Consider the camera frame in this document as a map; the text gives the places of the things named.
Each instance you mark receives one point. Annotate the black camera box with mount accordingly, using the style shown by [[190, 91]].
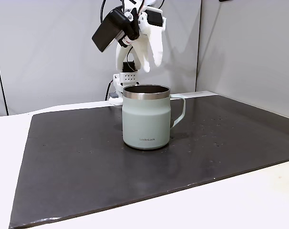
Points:
[[108, 32]]

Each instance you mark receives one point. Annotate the black rubber mat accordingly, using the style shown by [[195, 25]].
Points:
[[87, 162]]

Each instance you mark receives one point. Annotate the pale green steel mug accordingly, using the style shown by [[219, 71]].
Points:
[[145, 121]]

